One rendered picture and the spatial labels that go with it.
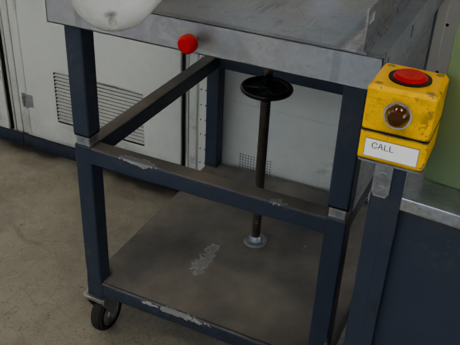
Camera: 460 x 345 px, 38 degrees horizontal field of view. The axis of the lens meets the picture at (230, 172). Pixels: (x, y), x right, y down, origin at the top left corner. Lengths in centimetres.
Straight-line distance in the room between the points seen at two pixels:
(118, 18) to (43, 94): 155
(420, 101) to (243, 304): 86
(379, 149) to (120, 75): 139
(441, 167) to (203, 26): 45
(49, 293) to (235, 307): 55
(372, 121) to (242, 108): 117
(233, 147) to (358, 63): 104
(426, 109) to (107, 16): 38
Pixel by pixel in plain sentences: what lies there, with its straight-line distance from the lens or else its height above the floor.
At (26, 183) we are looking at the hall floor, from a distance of 231.
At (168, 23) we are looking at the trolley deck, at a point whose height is 83.
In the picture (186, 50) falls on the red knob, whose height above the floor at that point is 81.
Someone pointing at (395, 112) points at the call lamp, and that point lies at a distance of 77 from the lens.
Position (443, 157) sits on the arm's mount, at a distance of 89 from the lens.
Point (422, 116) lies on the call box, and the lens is 78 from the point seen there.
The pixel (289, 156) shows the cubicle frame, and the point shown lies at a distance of 195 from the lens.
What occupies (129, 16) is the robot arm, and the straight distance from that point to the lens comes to 80.
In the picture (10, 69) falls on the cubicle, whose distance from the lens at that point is 242.
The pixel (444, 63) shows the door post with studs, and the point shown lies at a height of 61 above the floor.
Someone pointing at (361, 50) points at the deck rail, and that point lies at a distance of 102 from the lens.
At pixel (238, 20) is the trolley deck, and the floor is 85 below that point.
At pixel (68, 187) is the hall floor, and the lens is 225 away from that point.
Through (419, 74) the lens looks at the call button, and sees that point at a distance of 81.
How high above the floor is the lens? 120
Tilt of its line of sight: 31 degrees down
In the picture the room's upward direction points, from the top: 3 degrees clockwise
